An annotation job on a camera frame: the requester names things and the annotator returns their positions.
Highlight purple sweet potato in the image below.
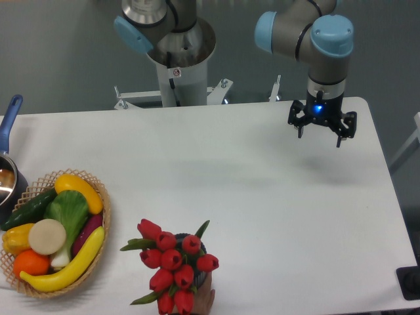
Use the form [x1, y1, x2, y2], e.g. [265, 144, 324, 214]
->
[72, 214, 103, 257]

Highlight yellow bell pepper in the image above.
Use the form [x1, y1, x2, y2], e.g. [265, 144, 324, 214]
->
[2, 223, 35, 256]

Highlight blue handled saucepan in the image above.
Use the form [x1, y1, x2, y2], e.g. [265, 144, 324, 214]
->
[1, 94, 28, 224]

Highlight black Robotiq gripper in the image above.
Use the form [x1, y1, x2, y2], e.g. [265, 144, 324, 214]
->
[287, 92, 357, 148]

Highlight white metal base frame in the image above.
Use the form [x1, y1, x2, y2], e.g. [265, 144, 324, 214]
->
[114, 74, 282, 110]

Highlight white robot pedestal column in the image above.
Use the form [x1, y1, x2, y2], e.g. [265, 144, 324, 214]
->
[148, 18, 216, 107]

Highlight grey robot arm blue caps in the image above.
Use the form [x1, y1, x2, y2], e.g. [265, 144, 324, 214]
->
[114, 1, 357, 140]

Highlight yellow squash upper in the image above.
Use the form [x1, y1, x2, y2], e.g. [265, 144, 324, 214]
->
[54, 174, 104, 215]

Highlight red tulip bouquet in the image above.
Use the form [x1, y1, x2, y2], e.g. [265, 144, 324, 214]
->
[120, 219, 219, 314]

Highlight white frame at right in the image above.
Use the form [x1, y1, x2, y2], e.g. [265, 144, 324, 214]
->
[388, 112, 419, 175]

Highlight bare human hand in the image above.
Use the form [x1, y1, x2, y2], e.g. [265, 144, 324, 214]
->
[170, 274, 216, 315]

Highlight beige round disc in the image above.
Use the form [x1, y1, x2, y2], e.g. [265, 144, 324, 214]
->
[28, 219, 66, 255]

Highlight dark grey ribbed vase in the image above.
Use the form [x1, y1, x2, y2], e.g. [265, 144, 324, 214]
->
[175, 233, 207, 289]

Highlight orange fruit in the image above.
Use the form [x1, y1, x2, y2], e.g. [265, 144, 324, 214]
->
[13, 249, 50, 279]

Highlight woven wicker basket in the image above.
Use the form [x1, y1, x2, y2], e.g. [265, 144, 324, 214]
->
[1, 169, 111, 299]

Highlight yellow banana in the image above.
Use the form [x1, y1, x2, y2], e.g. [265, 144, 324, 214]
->
[20, 226, 105, 293]

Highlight green bok choy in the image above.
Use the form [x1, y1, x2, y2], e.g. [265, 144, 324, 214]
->
[43, 190, 89, 271]

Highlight black device at edge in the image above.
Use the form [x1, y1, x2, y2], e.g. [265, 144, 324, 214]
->
[396, 266, 419, 301]

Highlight green cucumber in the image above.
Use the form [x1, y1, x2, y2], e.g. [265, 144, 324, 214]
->
[1, 189, 57, 231]

